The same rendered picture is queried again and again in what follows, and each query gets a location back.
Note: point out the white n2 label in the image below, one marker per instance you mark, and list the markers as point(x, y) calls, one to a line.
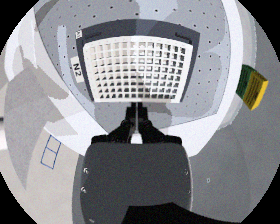
point(77, 69)

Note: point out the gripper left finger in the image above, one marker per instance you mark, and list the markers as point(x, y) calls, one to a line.
point(123, 133)

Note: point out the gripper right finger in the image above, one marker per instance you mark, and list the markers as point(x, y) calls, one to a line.
point(150, 133)

